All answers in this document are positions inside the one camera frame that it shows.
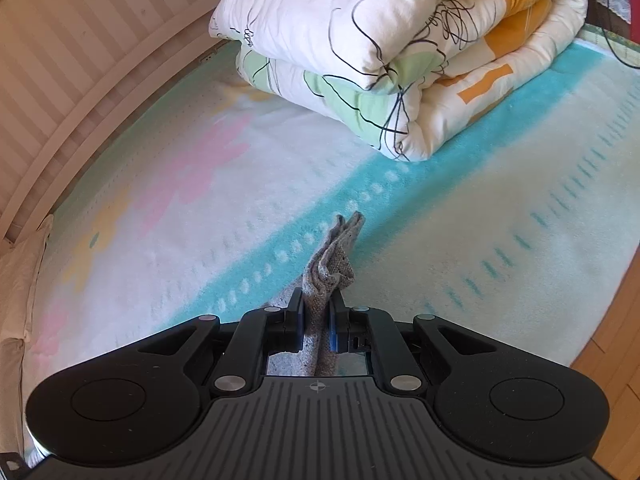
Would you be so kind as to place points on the white wooden headboard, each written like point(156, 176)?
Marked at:
point(85, 60)

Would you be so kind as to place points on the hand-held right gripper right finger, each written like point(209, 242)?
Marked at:
point(332, 332)

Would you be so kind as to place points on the beige pillow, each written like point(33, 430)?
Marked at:
point(9, 400)

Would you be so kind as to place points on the cream white pillow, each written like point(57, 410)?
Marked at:
point(22, 280)

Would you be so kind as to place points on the grey speckled pants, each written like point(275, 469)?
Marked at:
point(327, 270)

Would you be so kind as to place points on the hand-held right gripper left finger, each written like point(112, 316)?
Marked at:
point(298, 331)

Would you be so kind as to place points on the pastel floral bed blanket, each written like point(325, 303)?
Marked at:
point(450, 220)

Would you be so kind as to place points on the white floral folded quilt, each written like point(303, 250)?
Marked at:
point(380, 45)

